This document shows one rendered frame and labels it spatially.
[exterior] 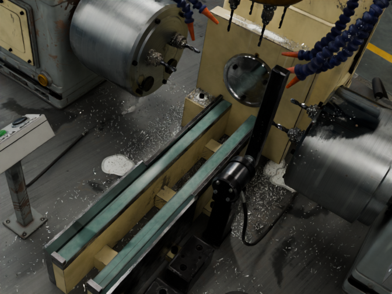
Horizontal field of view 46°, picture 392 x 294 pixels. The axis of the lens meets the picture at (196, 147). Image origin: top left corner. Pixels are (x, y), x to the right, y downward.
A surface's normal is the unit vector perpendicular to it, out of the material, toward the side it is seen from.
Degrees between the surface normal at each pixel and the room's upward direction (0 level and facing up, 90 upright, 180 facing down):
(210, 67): 90
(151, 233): 0
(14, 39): 90
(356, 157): 47
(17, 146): 58
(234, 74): 90
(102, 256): 0
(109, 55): 77
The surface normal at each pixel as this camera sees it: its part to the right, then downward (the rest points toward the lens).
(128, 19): -0.22, -0.23
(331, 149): -0.35, 0.00
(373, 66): 0.14, -0.68
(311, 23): -0.56, 0.54
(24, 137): 0.76, 0.05
